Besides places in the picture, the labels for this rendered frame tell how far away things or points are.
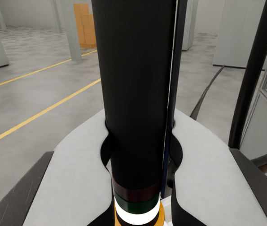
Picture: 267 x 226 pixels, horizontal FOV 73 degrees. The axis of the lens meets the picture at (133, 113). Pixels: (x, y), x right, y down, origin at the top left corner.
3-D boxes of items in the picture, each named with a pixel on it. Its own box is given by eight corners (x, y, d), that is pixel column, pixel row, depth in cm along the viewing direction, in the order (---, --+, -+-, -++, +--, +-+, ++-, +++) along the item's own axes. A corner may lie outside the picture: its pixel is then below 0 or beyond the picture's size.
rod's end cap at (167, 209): (171, 208, 19) (173, 197, 18) (183, 226, 18) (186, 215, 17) (155, 217, 19) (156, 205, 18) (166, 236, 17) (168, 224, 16)
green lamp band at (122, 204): (146, 167, 15) (146, 157, 15) (169, 201, 13) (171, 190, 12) (108, 182, 14) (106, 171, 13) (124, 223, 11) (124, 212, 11)
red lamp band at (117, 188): (146, 156, 15) (146, 145, 14) (171, 189, 12) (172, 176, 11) (106, 171, 13) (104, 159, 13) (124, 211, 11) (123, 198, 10)
